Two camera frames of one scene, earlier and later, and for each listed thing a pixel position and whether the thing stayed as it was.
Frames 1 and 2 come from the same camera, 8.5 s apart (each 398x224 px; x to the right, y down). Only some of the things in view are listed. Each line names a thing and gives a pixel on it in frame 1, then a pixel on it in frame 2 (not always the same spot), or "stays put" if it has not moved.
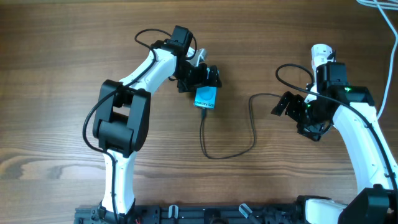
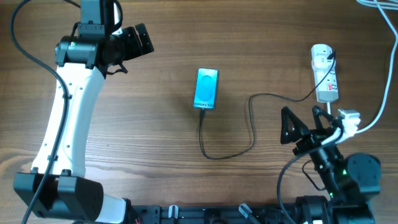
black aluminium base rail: x=203 y=214 stays put
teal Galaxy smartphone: x=206 y=97 stays put
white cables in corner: x=382 y=4 stays put
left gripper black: x=200 y=80 → x=130 y=34
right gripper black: x=313 y=131 → x=313 y=136
